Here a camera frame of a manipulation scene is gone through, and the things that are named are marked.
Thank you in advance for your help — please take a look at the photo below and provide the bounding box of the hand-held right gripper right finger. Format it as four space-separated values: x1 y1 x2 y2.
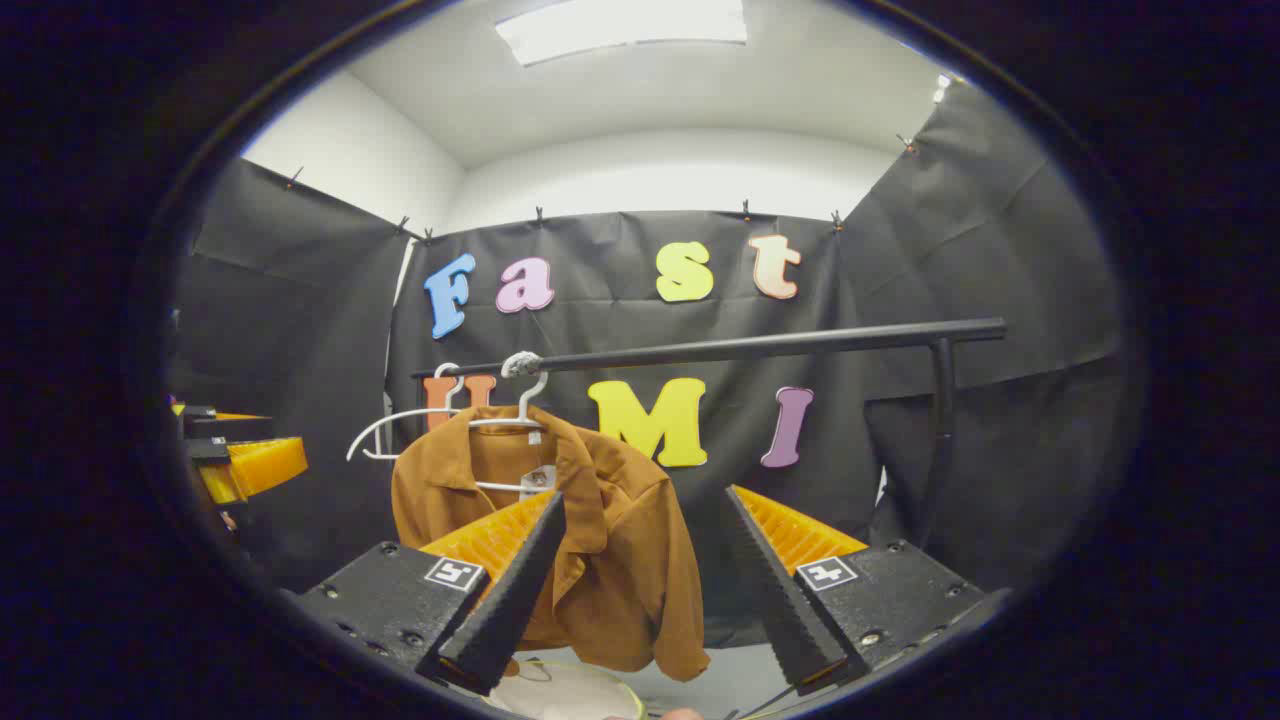
722 485 1011 698

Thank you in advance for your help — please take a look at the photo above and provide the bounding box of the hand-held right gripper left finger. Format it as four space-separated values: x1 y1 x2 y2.
295 490 568 698

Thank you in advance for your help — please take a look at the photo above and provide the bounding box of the white laundry hamper yellow rim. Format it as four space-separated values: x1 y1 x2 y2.
480 655 649 720

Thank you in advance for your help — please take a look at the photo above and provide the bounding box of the brown collared shirt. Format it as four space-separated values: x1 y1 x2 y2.
390 405 713 683

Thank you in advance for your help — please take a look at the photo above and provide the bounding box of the white hanger with taped hook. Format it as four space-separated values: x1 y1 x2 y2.
465 350 556 496

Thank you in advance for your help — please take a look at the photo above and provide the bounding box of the white empty plastic hanger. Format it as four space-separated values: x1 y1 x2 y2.
346 362 471 463

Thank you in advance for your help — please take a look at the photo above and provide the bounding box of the black metal clothes rack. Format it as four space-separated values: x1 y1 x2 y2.
410 318 1008 561

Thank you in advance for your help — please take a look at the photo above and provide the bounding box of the black backdrop cloth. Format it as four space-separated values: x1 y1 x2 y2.
165 85 1126 651

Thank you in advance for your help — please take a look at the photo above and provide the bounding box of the ceiling light panel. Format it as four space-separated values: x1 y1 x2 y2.
495 0 749 68

